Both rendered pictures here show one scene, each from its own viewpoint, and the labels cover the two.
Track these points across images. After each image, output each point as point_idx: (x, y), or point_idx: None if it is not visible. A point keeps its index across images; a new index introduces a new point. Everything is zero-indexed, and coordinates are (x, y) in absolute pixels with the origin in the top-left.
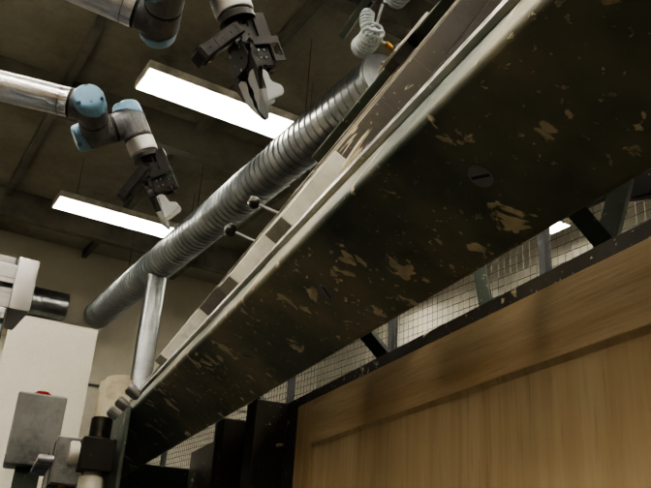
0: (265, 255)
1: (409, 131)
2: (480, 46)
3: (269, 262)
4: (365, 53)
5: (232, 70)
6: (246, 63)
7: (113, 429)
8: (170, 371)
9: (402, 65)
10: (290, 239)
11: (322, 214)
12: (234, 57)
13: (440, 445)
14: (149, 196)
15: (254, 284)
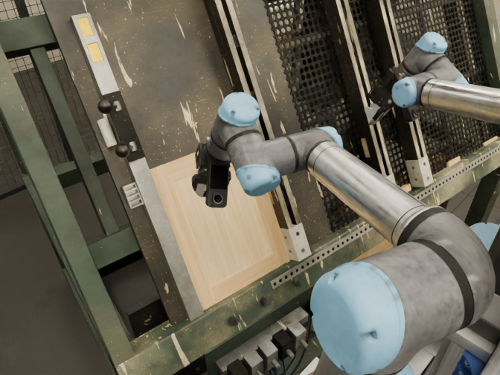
0: (425, 191)
1: (485, 175)
2: (489, 162)
3: (437, 194)
4: None
5: (388, 108)
6: (393, 106)
7: (289, 305)
8: (382, 240)
9: (358, 70)
10: (440, 187)
11: (465, 185)
12: (394, 103)
13: None
14: (228, 184)
15: (443, 201)
